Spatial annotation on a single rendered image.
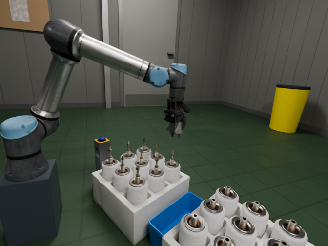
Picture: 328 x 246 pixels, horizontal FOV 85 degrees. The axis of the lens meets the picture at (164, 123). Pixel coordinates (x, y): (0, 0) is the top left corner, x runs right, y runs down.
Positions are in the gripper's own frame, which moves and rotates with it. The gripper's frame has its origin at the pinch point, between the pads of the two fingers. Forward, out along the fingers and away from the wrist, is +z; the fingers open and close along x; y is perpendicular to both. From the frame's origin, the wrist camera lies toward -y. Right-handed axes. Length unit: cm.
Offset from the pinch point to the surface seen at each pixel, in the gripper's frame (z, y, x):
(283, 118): 23, -209, 32
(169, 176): 22.0, 5.8, 1.7
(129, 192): 20.1, 29.7, -3.0
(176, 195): 31.2, 5.8, 6.9
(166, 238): 24.3, 33.7, 21.6
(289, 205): 42, -46, 56
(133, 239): 39, 33, 4
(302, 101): -2, -215, 47
